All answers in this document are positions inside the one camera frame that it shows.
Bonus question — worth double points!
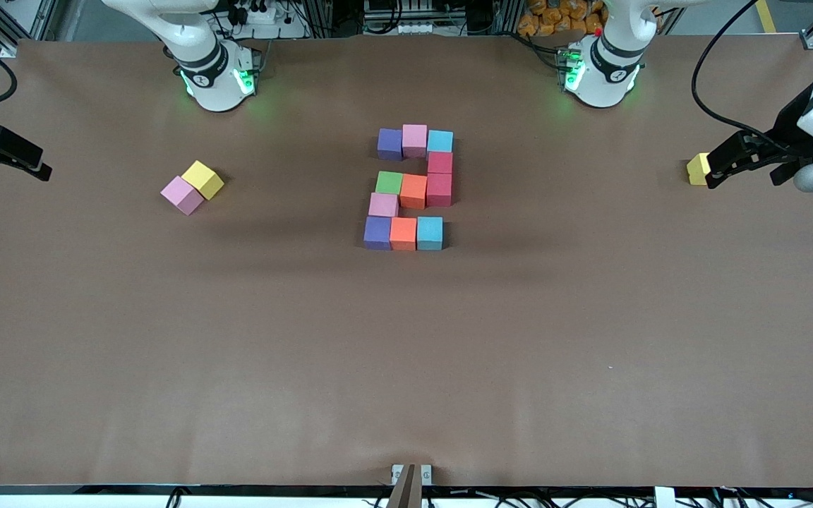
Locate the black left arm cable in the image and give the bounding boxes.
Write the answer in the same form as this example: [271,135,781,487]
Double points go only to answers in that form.
[691,0,795,156]

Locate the camera mount post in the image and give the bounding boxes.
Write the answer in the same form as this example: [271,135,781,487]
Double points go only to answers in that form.
[387,463,434,508]

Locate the light pink foam block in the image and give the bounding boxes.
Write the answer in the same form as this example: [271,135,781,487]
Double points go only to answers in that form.
[402,124,428,159]
[368,192,399,219]
[160,176,205,216]

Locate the orange foam block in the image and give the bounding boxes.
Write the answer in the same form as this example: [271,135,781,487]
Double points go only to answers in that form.
[400,174,428,210]
[390,217,418,252]

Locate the black equipment rack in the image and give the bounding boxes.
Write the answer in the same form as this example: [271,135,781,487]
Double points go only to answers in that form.
[311,0,520,36]

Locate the yellow foam block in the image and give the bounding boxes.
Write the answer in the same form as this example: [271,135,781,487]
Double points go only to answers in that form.
[182,160,225,200]
[687,152,712,186]

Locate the pile of orange objects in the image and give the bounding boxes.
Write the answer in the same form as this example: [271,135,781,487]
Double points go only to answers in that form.
[518,0,608,37]

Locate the purple foam block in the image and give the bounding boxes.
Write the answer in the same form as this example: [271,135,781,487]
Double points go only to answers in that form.
[377,128,404,162]
[363,216,393,251]

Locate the table cover mat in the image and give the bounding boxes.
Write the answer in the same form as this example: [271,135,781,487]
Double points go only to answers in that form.
[0,34,813,488]

